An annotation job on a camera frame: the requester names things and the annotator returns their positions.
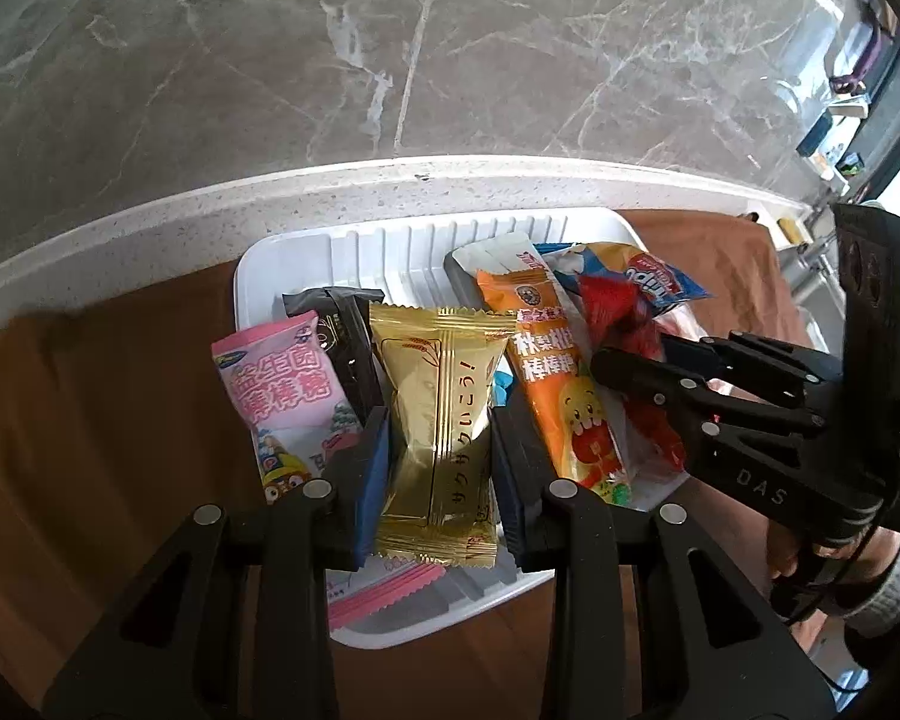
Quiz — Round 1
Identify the blue snack packet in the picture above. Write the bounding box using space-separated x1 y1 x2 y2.
491 371 514 408

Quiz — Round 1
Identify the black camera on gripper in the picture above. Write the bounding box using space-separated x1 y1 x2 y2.
834 203 900 416

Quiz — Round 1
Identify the orange lollipop packet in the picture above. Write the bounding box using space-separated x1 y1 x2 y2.
476 268 631 505

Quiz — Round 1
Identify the red snack bag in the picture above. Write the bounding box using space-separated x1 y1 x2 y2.
578 275 686 472

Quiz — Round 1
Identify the black snack packet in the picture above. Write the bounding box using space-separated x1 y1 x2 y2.
283 286 385 422

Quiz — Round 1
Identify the person's right hand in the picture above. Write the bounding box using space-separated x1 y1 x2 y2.
766 522 900 624

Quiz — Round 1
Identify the long white snack packet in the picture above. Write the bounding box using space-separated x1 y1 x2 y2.
443 232 546 309

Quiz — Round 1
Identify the brown cloth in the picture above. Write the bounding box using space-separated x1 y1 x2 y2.
0 210 811 718

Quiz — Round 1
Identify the dark blue cake packet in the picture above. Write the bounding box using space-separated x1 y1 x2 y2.
536 242 710 316

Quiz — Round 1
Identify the yellow sponge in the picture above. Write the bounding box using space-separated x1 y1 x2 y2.
777 216 811 245

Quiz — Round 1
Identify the pink lollipop packet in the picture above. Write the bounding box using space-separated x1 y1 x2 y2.
209 308 449 632

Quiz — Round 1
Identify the white plastic tray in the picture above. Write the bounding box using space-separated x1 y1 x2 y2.
235 210 685 650

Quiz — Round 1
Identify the gold wafer packet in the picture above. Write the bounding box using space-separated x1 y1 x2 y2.
368 304 515 567

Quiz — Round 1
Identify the chrome faucet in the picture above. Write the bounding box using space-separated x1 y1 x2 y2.
779 205 845 314

